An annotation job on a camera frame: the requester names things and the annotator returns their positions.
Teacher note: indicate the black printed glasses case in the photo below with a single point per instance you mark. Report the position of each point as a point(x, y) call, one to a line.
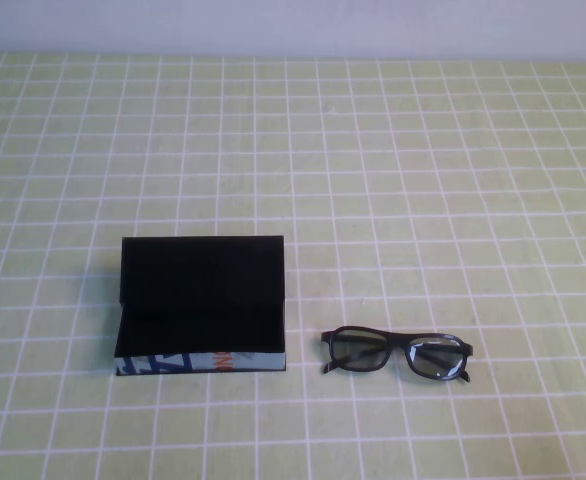
point(198, 280)

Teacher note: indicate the black-framed glasses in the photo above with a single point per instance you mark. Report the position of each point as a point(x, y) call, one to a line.
point(408, 341)

